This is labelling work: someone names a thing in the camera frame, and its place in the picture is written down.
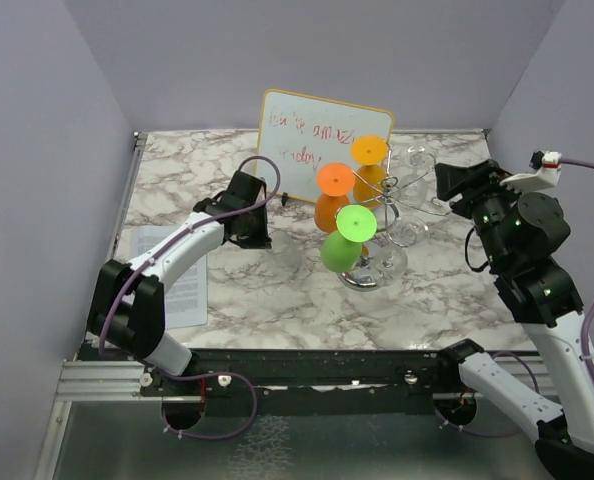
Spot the chrome wine glass rack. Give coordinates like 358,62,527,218
338,142,443,292

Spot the clear wine glass back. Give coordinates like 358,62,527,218
270,230,302,272

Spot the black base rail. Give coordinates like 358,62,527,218
139,348,465,417

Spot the green wine glass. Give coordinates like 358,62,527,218
320,204,377,273

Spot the printed paper sheet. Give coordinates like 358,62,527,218
130,225,208,330

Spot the yellow framed whiteboard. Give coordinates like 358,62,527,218
255,89,394,203

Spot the clear wine glass front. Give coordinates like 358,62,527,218
396,143,436,207

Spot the yellow-orange wine glass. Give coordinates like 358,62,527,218
350,135,389,209

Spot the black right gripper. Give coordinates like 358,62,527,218
433,156,526,267

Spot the clear wine glass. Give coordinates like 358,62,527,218
270,230,302,272
396,143,436,207
371,215,430,287

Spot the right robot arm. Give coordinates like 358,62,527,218
434,151,594,479

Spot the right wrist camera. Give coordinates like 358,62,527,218
500,150,562,193

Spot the orange wine glass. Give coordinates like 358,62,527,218
314,163,355,233

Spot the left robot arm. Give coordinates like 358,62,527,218
87,170,278,395

